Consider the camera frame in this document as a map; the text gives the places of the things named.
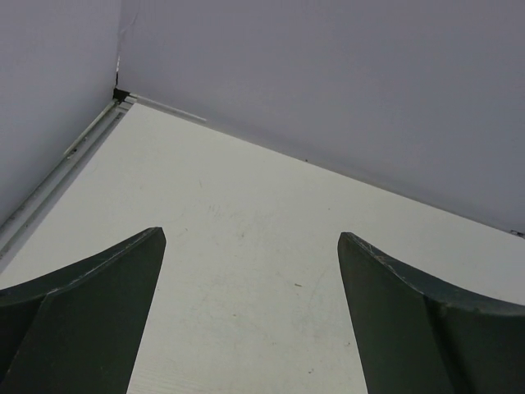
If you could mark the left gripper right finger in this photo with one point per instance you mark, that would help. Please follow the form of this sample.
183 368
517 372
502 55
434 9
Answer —
416 333

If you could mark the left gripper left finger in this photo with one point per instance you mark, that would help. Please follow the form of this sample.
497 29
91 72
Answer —
78 329

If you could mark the aluminium frame rail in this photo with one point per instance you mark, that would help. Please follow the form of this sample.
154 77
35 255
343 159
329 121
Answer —
16 229

